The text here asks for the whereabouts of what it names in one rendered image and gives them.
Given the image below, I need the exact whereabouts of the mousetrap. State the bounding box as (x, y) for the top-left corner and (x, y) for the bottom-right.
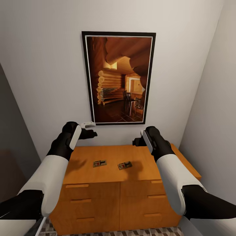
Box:
(93, 160), (107, 167)
(118, 161), (132, 170)

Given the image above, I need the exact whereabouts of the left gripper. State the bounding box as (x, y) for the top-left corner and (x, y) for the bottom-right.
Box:
(79, 129), (97, 140)

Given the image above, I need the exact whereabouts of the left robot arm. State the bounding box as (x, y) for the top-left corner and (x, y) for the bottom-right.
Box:
(0, 122), (97, 236)

